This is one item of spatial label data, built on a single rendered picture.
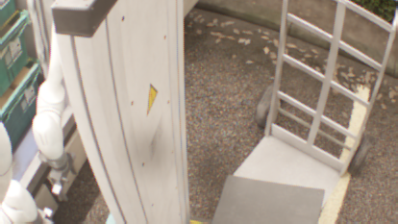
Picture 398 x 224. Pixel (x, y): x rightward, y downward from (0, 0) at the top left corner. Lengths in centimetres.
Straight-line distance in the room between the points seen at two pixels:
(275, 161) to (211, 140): 38
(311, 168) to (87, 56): 209
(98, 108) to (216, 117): 211
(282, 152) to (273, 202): 117
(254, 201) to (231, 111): 137
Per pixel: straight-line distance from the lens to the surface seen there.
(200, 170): 246
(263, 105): 248
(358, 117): 284
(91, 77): 56
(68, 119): 191
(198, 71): 292
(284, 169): 249
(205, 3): 336
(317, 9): 346
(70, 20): 51
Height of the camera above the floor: 206
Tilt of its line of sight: 48 degrees down
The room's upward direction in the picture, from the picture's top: 1 degrees clockwise
